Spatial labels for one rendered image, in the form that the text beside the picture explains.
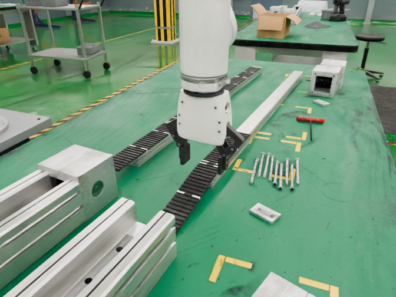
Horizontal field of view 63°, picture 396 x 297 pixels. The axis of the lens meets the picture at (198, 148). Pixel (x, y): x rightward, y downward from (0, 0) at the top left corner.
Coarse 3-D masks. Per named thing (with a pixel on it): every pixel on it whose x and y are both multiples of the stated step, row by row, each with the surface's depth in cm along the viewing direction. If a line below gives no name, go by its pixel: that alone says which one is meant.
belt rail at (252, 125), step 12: (300, 72) 141; (288, 84) 125; (276, 96) 113; (264, 108) 102; (276, 108) 109; (252, 120) 94; (264, 120) 99; (252, 132) 88; (228, 168) 76; (216, 180) 70
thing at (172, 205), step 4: (168, 204) 61; (172, 204) 61; (176, 204) 61; (180, 204) 61; (168, 208) 61; (172, 208) 60; (176, 208) 60; (180, 208) 60; (184, 208) 60; (188, 208) 60; (192, 208) 60; (180, 212) 60; (184, 212) 59; (188, 212) 59
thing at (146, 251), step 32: (96, 224) 46; (128, 224) 50; (160, 224) 46; (64, 256) 40; (96, 256) 45; (128, 256) 40; (160, 256) 46; (32, 288) 36; (64, 288) 40; (96, 288) 36; (128, 288) 40
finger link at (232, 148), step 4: (228, 148) 61; (232, 148) 60; (228, 152) 61; (232, 152) 61; (220, 156) 62; (228, 156) 63; (220, 160) 62; (224, 160) 63; (228, 160) 64; (220, 164) 62; (224, 164) 63; (228, 164) 64; (220, 168) 63; (224, 168) 63; (220, 172) 63
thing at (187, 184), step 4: (184, 180) 66; (184, 184) 65; (188, 184) 65; (192, 184) 65; (196, 184) 65; (200, 184) 65; (188, 188) 64; (192, 188) 64; (196, 188) 64; (200, 188) 64; (204, 188) 64; (200, 192) 63
